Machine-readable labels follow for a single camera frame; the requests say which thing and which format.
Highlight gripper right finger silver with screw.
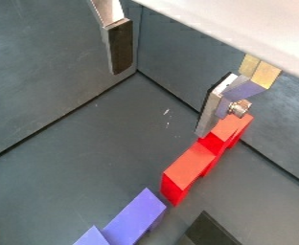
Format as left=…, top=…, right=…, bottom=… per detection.
left=195, top=55, right=282, bottom=137

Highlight red stepped block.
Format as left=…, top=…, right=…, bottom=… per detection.
left=162, top=115, right=254, bottom=206

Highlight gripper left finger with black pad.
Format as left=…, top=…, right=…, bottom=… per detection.
left=88, top=0, right=134, bottom=75

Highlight purple cross-shaped block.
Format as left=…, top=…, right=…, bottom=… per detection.
left=74, top=189, right=166, bottom=245

